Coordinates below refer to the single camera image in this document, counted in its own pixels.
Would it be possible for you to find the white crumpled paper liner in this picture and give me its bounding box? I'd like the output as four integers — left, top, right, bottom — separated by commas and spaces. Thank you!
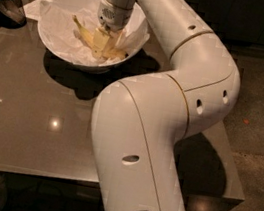
30, 0, 156, 77

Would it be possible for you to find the black mesh basket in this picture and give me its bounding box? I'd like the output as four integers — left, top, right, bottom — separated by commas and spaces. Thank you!
0, 0, 27, 29

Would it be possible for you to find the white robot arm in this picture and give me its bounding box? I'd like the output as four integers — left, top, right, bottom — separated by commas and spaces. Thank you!
91, 0, 241, 211

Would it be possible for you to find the white paper sheet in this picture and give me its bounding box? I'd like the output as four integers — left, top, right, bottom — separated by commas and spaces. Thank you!
23, 0, 52, 21

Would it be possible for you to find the yellow banana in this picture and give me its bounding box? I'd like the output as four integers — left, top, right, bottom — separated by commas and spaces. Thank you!
72, 15, 128, 60

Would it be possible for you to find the white bowl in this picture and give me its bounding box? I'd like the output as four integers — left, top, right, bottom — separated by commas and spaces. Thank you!
30, 0, 156, 83

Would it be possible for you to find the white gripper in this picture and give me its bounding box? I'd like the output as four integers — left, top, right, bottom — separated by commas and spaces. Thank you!
92, 0, 133, 58

